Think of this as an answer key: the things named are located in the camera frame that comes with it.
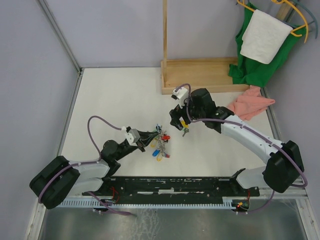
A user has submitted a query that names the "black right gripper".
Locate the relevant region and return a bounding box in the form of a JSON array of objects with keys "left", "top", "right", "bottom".
[{"left": 169, "top": 94, "right": 205, "bottom": 131}]

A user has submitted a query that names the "metal keyring organizer blue handle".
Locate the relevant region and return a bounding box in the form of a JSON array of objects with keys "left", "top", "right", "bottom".
[{"left": 150, "top": 124, "right": 171, "bottom": 162}]

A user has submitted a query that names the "key with green tag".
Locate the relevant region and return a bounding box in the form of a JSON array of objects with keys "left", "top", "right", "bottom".
[{"left": 182, "top": 127, "right": 190, "bottom": 137}]

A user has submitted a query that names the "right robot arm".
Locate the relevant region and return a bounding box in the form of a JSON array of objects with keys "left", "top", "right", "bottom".
[{"left": 169, "top": 83, "right": 305, "bottom": 196}]

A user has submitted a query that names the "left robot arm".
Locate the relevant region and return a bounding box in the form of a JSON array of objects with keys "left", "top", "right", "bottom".
[{"left": 29, "top": 127, "right": 159, "bottom": 210}]

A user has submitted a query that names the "key with yellow tag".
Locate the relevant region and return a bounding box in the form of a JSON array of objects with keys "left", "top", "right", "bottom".
[{"left": 180, "top": 120, "right": 189, "bottom": 128}]

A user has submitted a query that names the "pink cloth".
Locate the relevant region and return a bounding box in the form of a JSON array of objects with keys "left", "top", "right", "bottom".
[{"left": 227, "top": 85, "right": 276, "bottom": 121}]

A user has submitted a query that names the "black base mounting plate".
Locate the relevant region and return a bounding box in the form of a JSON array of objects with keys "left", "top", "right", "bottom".
[{"left": 93, "top": 176, "right": 260, "bottom": 199}]

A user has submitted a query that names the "green shirt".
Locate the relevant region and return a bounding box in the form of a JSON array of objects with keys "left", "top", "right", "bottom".
[{"left": 228, "top": 2, "right": 307, "bottom": 88}]

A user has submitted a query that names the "white towel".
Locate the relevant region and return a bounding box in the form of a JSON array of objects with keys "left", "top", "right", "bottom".
[{"left": 240, "top": 9, "right": 293, "bottom": 65}]

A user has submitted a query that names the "yellow clothes hanger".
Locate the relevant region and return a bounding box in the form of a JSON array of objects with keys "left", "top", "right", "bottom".
[{"left": 236, "top": 0, "right": 310, "bottom": 44}]

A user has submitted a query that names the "teal clothes hanger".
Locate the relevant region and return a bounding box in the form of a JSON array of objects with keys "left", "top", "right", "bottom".
[{"left": 284, "top": 0, "right": 320, "bottom": 40}]

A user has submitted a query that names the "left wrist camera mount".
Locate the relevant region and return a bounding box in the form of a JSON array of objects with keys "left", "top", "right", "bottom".
[{"left": 121, "top": 126, "right": 141, "bottom": 147}]

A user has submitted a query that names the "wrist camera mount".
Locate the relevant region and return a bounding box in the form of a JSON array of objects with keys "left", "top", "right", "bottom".
[
  {"left": 121, "top": 126, "right": 141, "bottom": 147},
  {"left": 171, "top": 87, "right": 189, "bottom": 109}
]

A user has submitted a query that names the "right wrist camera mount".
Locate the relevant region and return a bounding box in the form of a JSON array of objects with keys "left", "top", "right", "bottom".
[{"left": 171, "top": 87, "right": 189, "bottom": 109}]

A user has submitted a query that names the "wooden rack frame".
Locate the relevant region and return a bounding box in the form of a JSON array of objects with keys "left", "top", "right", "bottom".
[{"left": 160, "top": 0, "right": 250, "bottom": 95}]

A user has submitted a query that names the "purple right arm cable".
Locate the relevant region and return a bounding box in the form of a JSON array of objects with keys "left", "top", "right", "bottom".
[{"left": 174, "top": 83, "right": 309, "bottom": 215}]

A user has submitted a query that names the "white cable duct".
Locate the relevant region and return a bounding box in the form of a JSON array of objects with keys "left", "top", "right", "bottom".
[{"left": 57, "top": 197, "right": 236, "bottom": 210}]

